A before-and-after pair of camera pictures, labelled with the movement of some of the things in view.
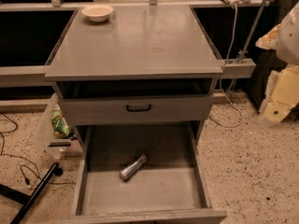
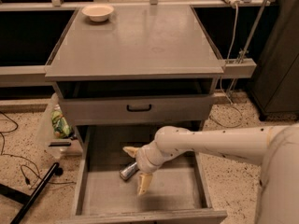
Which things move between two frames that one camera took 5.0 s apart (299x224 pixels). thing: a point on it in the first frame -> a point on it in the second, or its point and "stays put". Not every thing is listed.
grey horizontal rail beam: x=35 y=75 stays put
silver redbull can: x=129 y=169 stays put
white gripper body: x=289 y=41 -> x=144 y=160
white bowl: x=97 y=13 stays put
